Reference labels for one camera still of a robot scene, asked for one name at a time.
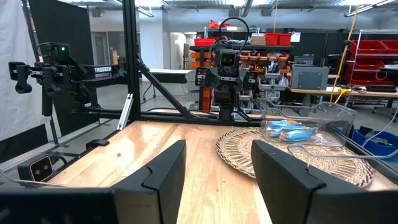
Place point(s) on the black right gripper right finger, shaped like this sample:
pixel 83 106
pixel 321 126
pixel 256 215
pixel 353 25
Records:
pixel 295 193

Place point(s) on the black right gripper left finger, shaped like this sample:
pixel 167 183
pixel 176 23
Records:
pixel 149 193

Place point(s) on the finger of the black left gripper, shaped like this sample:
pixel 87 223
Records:
pixel 233 84
pixel 221 84

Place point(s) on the red storage bin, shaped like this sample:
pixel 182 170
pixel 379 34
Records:
pixel 368 46
pixel 205 42
pixel 392 46
pixel 368 63
pixel 367 77
pixel 284 39
pixel 271 39

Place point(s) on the grey bench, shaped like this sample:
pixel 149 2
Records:
pixel 171 74

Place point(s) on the orange parts organiser rack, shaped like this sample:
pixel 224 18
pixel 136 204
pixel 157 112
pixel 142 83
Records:
pixel 273 57

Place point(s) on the cardboard box stack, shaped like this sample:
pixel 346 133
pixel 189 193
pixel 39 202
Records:
pixel 258 40

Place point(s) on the clear plastic bin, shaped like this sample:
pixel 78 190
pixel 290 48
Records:
pixel 342 168
pixel 326 124

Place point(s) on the round woven straw placemat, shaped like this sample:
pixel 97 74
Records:
pixel 242 149

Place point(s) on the black table clamp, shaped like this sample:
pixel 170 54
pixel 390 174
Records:
pixel 98 143

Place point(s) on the grey metal box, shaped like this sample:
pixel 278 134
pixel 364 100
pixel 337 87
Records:
pixel 309 77

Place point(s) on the silver aluminium bar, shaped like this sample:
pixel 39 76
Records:
pixel 126 112

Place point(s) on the wooden workbench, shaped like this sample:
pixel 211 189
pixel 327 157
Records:
pixel 317 91

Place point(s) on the blue storage bin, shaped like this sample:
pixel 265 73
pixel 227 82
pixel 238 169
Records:
pixel 379 144

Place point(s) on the black standing panel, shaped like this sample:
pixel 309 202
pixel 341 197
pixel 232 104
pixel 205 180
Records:
pixel 62 25

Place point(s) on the white curtain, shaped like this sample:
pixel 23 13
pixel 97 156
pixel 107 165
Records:
pixel 12 46

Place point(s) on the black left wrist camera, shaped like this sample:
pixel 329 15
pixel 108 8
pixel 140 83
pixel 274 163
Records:
pixel 227 59

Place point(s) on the black aluminium table frame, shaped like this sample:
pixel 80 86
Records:
pixel 130 62

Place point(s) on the black table-level camera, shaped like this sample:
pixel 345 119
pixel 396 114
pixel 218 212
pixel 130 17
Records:
pixel 40 168

